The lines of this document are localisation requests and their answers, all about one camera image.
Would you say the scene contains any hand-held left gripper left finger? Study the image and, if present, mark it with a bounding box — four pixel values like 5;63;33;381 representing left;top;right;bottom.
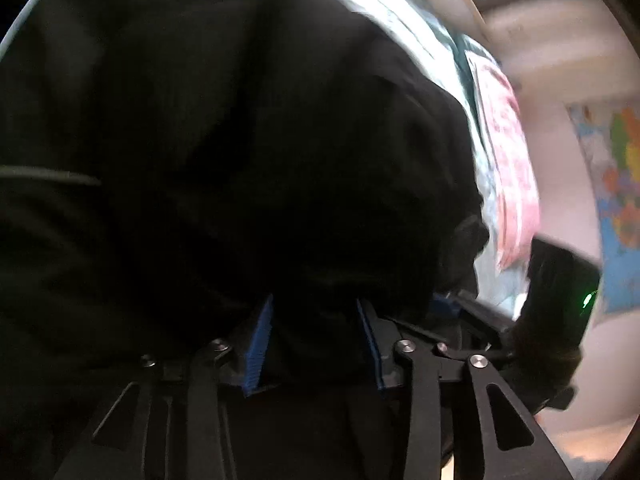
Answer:
52;294;276;480

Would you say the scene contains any person's right hand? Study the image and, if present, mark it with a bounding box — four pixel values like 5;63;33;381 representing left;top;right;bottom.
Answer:
507;310;585;396

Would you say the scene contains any light blue quilt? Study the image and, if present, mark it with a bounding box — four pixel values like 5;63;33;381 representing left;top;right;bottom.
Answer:
295;0;531;321

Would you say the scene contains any colourful wall map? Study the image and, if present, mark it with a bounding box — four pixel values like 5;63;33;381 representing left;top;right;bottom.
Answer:
565;102;640;316

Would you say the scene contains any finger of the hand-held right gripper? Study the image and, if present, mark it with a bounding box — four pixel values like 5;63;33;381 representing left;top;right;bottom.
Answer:
431;292;521;361

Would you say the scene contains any pink towel-covered pillow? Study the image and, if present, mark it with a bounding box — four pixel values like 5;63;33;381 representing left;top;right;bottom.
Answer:
465;50;543;276

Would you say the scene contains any black hooded jacket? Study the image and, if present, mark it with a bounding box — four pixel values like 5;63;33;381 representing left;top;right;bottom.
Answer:
0;0;491;480

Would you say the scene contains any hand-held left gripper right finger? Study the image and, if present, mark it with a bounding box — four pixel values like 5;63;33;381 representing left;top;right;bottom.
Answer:
356;298;576;480

